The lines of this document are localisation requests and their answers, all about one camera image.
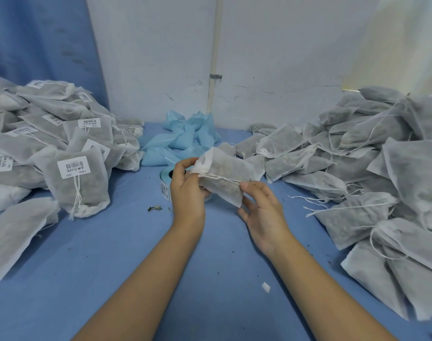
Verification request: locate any person's left hand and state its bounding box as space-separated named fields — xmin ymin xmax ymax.
xmin=170 ymin=157 xmax=212 ymax=226

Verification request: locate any person's right hand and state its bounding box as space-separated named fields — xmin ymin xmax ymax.
xmin=237 ymin=180 xmax=292 ymax=260

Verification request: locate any white drawstring herb pouch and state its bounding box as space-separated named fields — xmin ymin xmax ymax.
xmin=194 ymin=147 xmax=254 ymax=208

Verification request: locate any person's left forearm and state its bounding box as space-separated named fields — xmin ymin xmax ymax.
xmin=71 ymin=216 xmax=207 ymax=341

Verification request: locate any person's right forearm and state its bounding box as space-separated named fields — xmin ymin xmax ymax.
xmin=265 ymin=233 xmax=399 ymax=341

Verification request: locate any pile of blue backing strips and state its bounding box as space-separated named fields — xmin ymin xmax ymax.
xmin=137 ymin=109 xmax=222 ymax=169

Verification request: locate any roll of sticker labels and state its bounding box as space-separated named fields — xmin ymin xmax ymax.
xmin=159 ymin=166 xmax=214 ymax=203

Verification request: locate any heap of unlabelled sachets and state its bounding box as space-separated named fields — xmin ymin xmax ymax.
xmin=234 ymin=86 xmax=432 ymax=322

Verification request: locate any pile of labelled pouches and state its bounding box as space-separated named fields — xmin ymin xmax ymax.
xmin=0 ymin=74 xmax=146 ymax=282

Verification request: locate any white wall pipe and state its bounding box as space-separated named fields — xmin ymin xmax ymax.
xmin=206 ymin=0 xmax=224 ymax=115

